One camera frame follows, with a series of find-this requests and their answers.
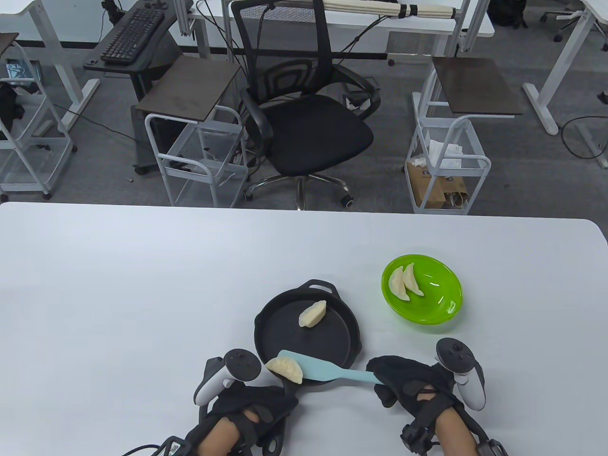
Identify person's left forearm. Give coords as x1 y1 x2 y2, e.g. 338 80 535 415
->
183 416 247 456

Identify black and white controller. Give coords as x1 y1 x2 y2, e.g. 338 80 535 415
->
193 349 263 407
436 338 487 412

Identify brown paper bag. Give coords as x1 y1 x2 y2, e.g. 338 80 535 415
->
407 161 470 209

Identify person's right forearm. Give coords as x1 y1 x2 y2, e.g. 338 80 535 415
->
430 404 509 456

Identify black backpack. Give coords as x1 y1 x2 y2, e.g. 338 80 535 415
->
487 0 529 29

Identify green plastic bowl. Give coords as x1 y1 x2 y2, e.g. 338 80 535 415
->
381 255 463 325

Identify white paper sheets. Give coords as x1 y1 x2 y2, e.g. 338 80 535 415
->
427 140 464 168

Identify black and white left controller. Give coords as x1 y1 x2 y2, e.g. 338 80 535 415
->
193 349 263 407

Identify person's left hand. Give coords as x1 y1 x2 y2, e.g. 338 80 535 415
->
207 382 300 447

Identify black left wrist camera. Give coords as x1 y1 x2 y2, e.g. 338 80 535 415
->
159 438 190 456

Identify person's right hand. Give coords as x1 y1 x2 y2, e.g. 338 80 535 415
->
366 355 465 419

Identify white desk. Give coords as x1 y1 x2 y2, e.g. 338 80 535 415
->
173 0 495 60
522 0 608 136
0 0 101 136

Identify black mesh office chair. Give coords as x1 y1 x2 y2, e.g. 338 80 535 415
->
229 0 381 211

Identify black keyboard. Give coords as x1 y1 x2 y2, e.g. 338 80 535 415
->
100 7 165 65

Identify black computer tower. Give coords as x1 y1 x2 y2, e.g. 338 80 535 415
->
132 105 200 175

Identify silver foil packet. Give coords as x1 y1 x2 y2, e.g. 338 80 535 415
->
5 59 41 93

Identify white cart with dark top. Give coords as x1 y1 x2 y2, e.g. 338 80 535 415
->
132 56 251 209
0 32 78 200
405 56 524 215

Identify light blue dessert spatula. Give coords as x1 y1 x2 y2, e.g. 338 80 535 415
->
277 350 384 385

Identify black cast iron frying pan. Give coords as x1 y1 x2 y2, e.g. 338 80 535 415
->
254 279 364 454

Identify pale cream dumpling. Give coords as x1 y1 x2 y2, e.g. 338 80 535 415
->
265 357 304 383
389 266 411 302
298 300 328 328
403 263 425 298

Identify black and white right controller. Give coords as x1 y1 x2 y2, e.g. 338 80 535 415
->
436 338 487 412

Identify dark keyboard stand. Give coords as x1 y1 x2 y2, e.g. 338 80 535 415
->
83 0 187 103

